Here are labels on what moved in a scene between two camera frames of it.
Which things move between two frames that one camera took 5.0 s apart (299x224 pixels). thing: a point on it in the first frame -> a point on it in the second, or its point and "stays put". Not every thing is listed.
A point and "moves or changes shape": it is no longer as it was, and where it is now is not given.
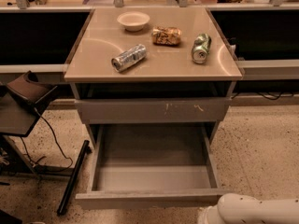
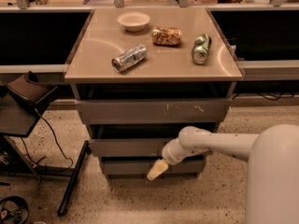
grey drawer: x=151 y=167 moves or changes shape
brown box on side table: x=29 y=89 stays put
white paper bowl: x=134 y=21 stays put
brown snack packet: x=166 y=35 stays put
